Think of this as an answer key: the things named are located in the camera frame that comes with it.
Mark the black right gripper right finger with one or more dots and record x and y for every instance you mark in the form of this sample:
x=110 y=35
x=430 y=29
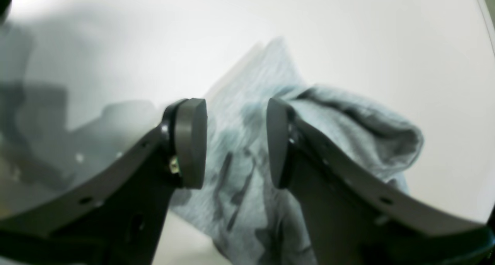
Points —
x=353 y=218

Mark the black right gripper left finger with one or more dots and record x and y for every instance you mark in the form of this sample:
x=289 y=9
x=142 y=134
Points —
x=117 y=217

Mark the grey T-shirt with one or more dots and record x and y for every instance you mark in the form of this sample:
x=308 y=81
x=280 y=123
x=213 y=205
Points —
x=249 y=220

